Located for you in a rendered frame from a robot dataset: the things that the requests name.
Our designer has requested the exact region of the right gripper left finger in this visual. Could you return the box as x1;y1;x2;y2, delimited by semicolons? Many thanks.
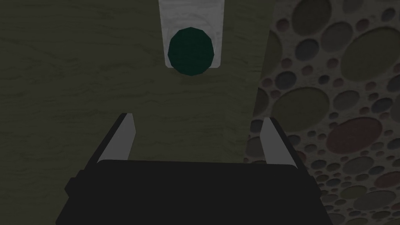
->
88;112;136;166

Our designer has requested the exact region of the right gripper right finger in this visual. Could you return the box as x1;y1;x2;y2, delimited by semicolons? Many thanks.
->
260;117;305;171

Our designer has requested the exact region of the dark green round door knob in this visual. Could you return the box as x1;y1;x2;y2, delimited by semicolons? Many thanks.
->
167;27;215;77

